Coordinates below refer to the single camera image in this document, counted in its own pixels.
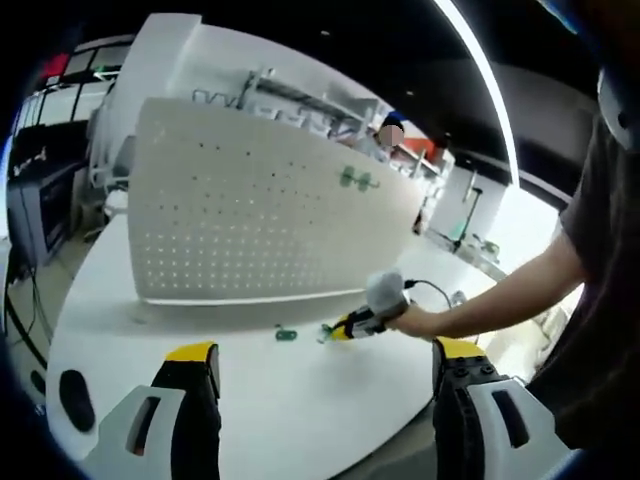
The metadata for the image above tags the red wall sign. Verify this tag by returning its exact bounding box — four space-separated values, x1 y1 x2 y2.
41 54 72 77

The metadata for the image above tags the orange desk partition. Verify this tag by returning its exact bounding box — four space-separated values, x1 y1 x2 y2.
397 138 442 162

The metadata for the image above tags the person's right hand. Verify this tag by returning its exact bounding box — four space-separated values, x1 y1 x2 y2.
387 307 438 342

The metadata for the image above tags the white ceiling light strip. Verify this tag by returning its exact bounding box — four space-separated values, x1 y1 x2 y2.
433 0 522 187

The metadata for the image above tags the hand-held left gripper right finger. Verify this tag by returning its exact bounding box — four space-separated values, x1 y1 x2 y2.
432 335 570 480

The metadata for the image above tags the metal shelving rack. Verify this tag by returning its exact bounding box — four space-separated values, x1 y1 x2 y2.
243 67 387 147

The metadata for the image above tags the person's dark shirt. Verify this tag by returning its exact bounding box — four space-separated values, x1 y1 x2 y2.
528 113 640 452

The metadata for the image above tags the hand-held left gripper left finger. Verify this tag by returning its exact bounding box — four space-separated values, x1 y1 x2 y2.
83 340 223 480

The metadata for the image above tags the white perforated pegboard panel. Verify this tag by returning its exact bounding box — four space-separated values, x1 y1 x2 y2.
127 97 424 324

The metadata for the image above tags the dark equipment cabinet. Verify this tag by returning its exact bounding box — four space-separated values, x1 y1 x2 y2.
6 149 86 266

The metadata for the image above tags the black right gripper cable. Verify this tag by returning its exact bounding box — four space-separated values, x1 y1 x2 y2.
403 278 454 308

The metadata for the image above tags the white worn chest device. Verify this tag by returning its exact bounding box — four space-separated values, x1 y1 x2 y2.
596 63 640 152

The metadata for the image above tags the black computer mouse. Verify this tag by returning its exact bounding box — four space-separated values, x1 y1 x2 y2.
58 369 97 434

